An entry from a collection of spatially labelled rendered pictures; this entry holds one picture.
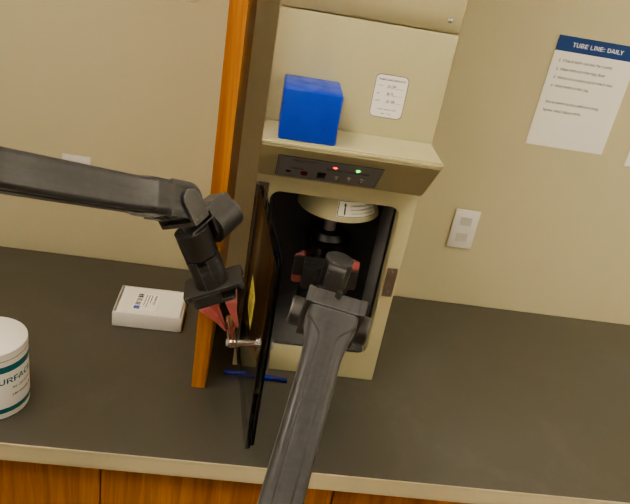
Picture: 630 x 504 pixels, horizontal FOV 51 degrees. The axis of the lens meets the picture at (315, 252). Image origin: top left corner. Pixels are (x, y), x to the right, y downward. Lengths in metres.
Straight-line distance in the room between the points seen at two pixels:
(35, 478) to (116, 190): 0.66
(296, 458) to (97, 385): 0.78
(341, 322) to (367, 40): 0.60
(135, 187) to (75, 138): 0.82
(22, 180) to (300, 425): 0.46
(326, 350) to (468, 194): 1.12
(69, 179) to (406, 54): 0.63
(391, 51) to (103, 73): 0.78
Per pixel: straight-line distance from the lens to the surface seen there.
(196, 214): 1.06
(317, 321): 0.79
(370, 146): 1.20
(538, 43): 1.77
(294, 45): 1.23
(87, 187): 0.96
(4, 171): 0.90
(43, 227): 1.93
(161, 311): 1.61
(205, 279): 1.11
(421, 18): 1.24
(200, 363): 1.41
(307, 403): 0.76
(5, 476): 1.45
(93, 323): 1.63
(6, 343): 1.33
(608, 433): 1.68
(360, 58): 1.24
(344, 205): 1.35
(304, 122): 1.15
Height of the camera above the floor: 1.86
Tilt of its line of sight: 27 degrees down
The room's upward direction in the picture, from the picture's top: 10 degrees clockwise
